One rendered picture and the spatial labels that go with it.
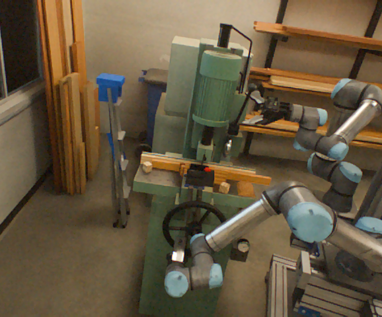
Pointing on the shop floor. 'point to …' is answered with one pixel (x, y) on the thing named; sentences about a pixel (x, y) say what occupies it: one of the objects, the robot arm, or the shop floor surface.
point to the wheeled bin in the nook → (153, 84)
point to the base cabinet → (157, 266)
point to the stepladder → (115, 142)
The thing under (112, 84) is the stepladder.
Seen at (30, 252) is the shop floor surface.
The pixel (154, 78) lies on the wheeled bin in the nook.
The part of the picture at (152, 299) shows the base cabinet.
